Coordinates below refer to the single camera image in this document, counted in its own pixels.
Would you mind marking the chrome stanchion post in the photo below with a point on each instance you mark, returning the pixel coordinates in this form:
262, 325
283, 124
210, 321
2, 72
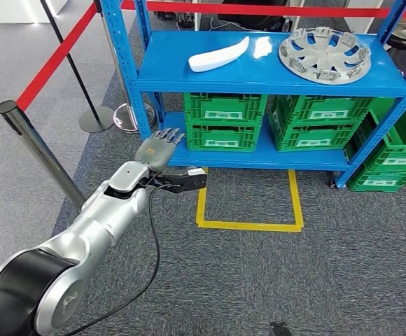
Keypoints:
117, 69
38, 148

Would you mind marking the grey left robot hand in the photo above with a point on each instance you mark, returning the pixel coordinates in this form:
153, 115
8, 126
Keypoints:
155, 153

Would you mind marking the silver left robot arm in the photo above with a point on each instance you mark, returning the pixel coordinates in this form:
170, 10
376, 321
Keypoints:
98, 222

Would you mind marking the white counter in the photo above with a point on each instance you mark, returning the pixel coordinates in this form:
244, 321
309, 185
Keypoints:
20, 9

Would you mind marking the red barrier belt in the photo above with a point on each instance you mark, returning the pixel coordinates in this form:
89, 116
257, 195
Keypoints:
259, 9
52, 60

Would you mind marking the silver wheel hubcap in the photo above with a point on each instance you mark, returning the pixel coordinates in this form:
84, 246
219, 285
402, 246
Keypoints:
324, 54

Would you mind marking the black office chair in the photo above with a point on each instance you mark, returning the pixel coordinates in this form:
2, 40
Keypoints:
252, 22

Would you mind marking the blue metal shelf rack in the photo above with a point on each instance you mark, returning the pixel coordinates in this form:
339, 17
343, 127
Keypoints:
175, 60

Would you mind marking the white curved plastic part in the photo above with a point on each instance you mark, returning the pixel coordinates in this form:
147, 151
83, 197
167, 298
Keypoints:
213, 58

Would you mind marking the black stanchion post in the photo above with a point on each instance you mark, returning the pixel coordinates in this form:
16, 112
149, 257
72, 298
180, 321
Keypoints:
96, 121

